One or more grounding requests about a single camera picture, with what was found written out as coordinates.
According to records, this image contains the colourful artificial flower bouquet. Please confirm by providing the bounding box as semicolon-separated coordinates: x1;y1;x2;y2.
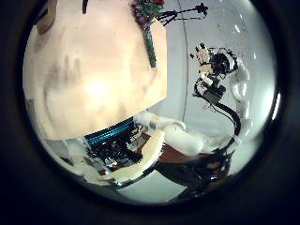
130;0;166;68

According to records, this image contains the black right hand cable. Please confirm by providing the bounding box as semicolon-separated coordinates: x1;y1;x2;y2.
214;101;243;137

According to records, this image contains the black camera tripod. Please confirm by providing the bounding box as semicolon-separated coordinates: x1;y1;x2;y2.
155;2;209;28

